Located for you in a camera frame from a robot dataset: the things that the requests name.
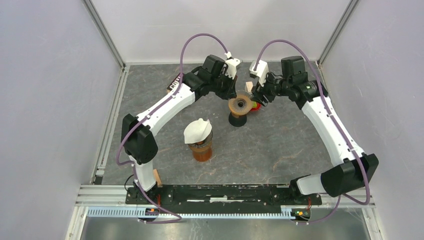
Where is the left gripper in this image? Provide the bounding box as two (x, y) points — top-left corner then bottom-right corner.
(210, 71), (238, 101)

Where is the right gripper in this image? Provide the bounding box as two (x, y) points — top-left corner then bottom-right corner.
(250, 71), (292, 108)

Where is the clear glass dripper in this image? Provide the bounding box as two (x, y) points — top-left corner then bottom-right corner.
(229, 93), (254, 115)

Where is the dark red black dripper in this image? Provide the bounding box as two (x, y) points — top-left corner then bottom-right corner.
(228, 112), (247, 127)

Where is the white paper coffee filter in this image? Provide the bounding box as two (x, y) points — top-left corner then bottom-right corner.
(183, 118), (212, 144)

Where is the dark glass dripper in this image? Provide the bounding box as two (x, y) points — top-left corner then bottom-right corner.
(188, 131), (213, 149)

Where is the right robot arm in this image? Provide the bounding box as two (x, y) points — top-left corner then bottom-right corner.
(249, 56), (379, 204)

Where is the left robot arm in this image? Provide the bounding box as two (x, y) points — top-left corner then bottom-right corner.
(121, 55), (241, 204)

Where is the coffee filter box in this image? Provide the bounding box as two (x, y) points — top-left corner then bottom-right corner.
(166, 74), (184, 94)

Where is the red curved plastic piece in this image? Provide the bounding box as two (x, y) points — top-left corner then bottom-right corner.
(250, 101), (262, 112)

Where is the amber glass carafe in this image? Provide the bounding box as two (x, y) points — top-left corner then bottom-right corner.
(189, 146), (213, 162)

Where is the wooden rectangular block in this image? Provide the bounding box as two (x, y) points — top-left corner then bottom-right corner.
(153, 169), (163, 187)

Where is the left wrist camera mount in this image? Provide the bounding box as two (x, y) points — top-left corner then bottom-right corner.
(224, 51), (242, 80)

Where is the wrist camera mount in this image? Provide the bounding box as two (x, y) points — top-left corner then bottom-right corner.
(249, 60), (269, 87)
(224, 51), (242, 80)

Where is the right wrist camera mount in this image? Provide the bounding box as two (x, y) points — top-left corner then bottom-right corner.
(249, 60), (269, 87)

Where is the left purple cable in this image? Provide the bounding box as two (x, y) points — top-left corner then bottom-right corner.
(115, 33), (233, 225)

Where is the purple cable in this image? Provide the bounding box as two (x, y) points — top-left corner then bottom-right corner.
(253, 39), (371, 226)
(115, 33), (233, 225)

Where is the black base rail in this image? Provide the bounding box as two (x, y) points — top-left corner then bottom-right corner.
(125, 183), (323, 215)

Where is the white slotted cable duct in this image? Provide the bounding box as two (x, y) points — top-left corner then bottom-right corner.
(87, 206), (311, 220)

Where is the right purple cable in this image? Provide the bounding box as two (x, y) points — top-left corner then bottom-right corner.
(253, 39), (371, 226)

